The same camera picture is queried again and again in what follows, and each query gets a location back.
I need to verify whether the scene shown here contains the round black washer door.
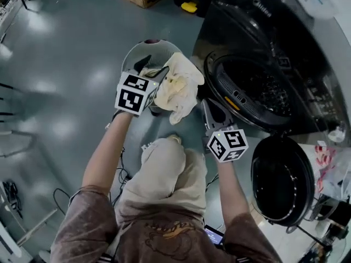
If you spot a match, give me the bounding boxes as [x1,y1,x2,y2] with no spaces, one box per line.
[250,135,316,227]

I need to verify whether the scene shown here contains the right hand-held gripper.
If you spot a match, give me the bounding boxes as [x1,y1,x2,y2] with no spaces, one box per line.
[201,99,250,164]

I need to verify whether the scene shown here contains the black bar stool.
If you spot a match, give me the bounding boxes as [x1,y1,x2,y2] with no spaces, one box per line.
[285,198,351,252]

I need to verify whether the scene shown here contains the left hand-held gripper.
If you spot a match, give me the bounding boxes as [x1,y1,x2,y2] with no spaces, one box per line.
[114,54,171,116]

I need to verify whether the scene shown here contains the black cables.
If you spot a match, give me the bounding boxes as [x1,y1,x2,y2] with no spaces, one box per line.
[109,146,133,203]

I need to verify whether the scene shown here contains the person's shoe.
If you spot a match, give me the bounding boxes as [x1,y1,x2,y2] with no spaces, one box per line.
[166,134,183,145]

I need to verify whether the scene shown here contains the person's right forearm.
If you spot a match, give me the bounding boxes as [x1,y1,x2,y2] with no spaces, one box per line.
[217,159,251,227]

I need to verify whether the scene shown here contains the white plastic bags red print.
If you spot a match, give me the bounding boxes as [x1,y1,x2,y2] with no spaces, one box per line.
[313,143,351,203]

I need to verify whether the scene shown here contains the black washing machine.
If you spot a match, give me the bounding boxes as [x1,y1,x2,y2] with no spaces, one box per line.
[191,0,351,137]

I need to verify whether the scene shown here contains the black phone with lit screen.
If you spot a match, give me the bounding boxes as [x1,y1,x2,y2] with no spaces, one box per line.
[203,224,225,246]

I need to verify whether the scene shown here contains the grey-green laundry basket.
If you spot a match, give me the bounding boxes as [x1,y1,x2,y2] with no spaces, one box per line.
[121,39,182,115]

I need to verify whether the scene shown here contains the cream beige garment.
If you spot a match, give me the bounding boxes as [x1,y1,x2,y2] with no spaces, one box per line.
[139,52,206,126]

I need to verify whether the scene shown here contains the person's left forearm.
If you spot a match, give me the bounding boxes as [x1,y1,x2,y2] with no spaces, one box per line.
[81,110,134,191]

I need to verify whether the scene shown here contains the person's beige trousers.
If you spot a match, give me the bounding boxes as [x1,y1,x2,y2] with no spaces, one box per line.
[114,136,208,225]

